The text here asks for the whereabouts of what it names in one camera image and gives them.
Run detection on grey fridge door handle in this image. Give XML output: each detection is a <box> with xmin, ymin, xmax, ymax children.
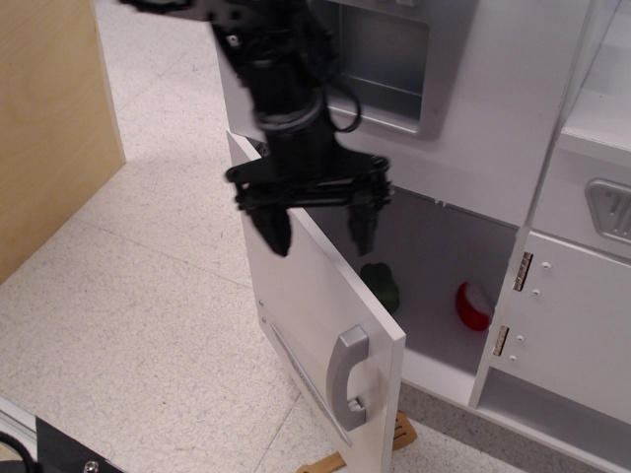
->
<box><xmin>326</xmin><ymin>325</ymin><xmax>370</xmax><ymax>432</ymax></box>

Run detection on green toy bell pepper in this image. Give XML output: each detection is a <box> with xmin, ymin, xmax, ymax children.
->
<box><xmin>360</xmin><ymin>262</ymin><xmax>400</xmax><ymax>314</ymax></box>

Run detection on white toy kitchen cabinet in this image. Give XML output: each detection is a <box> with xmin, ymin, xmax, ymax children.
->
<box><xmin>206</xmin><ymin>0</ymin><xmax>631</xmax><ymax>473</ymax></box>

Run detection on white low fridge door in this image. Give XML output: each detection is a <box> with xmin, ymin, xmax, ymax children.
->
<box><xmin>226</xmin><ymin>130</ymin><xmax>407</xmax><ymax>473</ymax></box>

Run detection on aluminium frame rail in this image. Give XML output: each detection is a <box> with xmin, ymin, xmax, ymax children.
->
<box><xmin>0</xmin><ymin>396</ymin><xmax>37</xmax><ymax>460</ymax></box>

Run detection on wooden slotted spatula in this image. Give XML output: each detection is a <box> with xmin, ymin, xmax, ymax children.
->
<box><xmin>296</xmin><ymin>411</ymin><xmax>417</xmax><ymax>473</ymax></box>

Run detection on upper brass oven hinge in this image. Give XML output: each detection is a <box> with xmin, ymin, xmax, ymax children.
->
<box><xmin>513</xmin><ymin>251</ymin><xmax>533</xmax><ymax>292</ymax></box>

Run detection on lower brass oven hinge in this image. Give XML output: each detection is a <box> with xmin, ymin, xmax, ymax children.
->
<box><xmin>492</xmin><ymin>325</ymin><xmax>510</xmax><ymax>357</ymax></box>

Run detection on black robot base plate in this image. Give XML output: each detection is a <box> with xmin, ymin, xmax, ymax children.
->
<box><xmin>35</xmin><ymin>417</ymin><xmax>122</xmax><ymax>473</ymax></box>

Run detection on red toy cheese wedge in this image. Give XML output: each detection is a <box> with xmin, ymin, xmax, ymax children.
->
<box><xmin>455</xmin><ymin>282</ymin><xmax>493</xmax><ymax>331</ymax></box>

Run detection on plywood panel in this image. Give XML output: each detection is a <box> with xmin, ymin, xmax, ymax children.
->
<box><xmin>1</xmin><ymin>1</ymin><xmax>125</xmax><ymax>280</ymax></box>

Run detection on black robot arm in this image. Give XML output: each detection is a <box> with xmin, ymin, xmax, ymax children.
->
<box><xmin>131</xmin><ymin>1</ymin><xmax>391</xmax><ymax>256</ymax></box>

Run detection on brass oven hinge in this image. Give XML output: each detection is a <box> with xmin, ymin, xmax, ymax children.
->
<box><xmin>492</xmin><ymin>325</ymin><xmax>510</xmax><ymax>357</ymax></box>
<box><xmin>513</xmin><ymin>251</ymin><xmax>533</xmax><ymax>292</ymax></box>

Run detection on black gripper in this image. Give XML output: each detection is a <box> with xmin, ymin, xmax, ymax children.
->
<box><xmin>226</xmin><ymin>118</ymin><xmax>391</xmax><ymax>257</ymax></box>

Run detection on black cable at base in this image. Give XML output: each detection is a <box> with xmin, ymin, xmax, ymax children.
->
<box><xmin>0</xmin><ymin>431</ymin><xmax>43</xmax><ymax>473</ymax></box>

